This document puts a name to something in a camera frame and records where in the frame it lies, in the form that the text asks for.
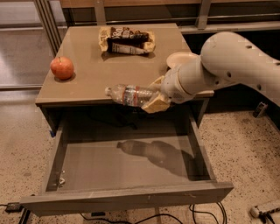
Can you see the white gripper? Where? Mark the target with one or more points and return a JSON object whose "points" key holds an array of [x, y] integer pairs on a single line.
{"points": [[171, 85]]}

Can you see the clear plastic water bottle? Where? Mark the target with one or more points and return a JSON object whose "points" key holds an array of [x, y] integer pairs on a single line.
{"points": [[129, 95]]}

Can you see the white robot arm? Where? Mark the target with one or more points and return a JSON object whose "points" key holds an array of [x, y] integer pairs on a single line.
{"points": [[225, 59]]}

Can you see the grey cabinet with counter top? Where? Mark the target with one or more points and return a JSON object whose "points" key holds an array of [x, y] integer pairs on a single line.
{"points": [[95, 70]]}

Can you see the grey open top drawer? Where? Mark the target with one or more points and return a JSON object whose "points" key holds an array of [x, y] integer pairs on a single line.
{"points": [[156, 161]]}

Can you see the white bowl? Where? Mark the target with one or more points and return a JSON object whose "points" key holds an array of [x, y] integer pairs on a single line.
{"points": [[179, 58]]}

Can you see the brown chip bag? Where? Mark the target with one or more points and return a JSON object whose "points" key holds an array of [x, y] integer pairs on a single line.
{"points": [[126, 40]]}

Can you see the red apple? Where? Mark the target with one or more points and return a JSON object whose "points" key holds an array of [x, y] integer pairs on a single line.
{"points": [[62, 68]]}

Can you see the small dark floor object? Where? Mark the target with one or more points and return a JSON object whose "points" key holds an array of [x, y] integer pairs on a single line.
{"points": [[260, 109]]}

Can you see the white power strip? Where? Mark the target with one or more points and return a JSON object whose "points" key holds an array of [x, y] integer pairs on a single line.
{"points": [[266, 208]]}

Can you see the black power adapter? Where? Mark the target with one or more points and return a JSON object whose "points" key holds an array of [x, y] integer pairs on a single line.
{"points": [[13, 207]]}

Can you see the metal railing frame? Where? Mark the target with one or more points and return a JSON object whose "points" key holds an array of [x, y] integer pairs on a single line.
{"points": [[191, 16]]}

